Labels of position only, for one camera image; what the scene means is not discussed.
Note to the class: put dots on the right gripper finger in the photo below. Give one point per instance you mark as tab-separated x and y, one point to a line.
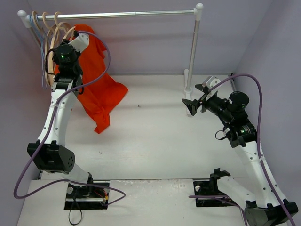
192	105
202	88

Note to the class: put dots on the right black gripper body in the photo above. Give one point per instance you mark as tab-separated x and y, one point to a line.
202	102

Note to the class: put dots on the orange t shirt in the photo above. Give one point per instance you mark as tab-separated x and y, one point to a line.
101	97

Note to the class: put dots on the wooden hanger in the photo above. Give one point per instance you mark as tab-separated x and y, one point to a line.
48	40
40	35
65	35

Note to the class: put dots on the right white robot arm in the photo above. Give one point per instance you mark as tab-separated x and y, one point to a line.
266	205

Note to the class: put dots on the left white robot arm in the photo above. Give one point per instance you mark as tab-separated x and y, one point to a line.
49	152

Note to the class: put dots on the silver white clothes rack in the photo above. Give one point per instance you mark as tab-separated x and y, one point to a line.
196	12

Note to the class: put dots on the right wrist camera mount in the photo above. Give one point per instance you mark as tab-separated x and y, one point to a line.
210	82

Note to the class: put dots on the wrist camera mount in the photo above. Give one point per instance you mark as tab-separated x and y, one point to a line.
80	43
210	82

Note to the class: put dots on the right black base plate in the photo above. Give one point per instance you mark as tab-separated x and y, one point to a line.
211	196

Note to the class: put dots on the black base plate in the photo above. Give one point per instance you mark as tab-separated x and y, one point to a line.
86	198
211	196

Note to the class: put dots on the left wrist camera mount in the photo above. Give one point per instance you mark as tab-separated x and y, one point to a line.
80	43

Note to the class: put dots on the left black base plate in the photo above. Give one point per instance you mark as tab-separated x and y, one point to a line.
86	198

